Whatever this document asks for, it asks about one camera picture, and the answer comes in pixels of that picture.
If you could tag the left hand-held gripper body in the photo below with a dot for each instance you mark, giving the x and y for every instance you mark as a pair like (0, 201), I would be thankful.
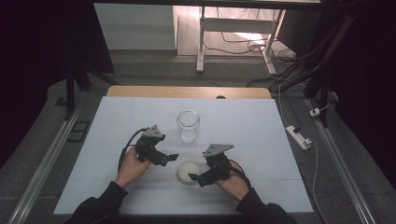
(149, 146)

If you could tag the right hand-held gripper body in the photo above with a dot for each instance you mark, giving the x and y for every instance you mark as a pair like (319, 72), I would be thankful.
(218, 165)

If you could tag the cream round jar lid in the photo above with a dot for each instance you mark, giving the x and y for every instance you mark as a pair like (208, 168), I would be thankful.
(186, 171)

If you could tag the clear glass jar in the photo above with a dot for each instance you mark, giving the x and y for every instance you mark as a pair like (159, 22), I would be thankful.
(188, 127)

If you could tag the person's right hand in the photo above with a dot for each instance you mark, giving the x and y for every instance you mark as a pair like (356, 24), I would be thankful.
(233, 186)

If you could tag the person's left hand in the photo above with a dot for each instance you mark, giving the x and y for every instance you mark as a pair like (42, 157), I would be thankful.
(132, 169)

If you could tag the white table sheet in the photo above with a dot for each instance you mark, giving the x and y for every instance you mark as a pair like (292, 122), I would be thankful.
(249, 130)

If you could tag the wooden table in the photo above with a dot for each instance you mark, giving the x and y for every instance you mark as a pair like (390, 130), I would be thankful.
(174, 92)

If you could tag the white power strip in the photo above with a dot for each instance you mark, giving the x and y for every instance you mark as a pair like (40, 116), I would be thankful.
(299, 137)

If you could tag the black plug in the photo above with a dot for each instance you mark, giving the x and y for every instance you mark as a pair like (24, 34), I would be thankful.
(296, 128)

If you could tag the black metal stand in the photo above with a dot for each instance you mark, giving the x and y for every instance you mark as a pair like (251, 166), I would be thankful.
(323, 93)
(70, 93)

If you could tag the small white adapter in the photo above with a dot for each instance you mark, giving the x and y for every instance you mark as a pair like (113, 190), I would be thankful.
(315, 112)

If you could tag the dark curtain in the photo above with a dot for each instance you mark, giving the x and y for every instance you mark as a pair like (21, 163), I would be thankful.
(367, 77)
(37, 56)

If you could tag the aluminium floor rail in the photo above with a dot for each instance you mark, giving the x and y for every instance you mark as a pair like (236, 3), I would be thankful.
(339, 161)
(46, 161)

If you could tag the white desk frame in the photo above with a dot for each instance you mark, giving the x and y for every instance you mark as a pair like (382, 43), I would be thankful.
(236, 25)

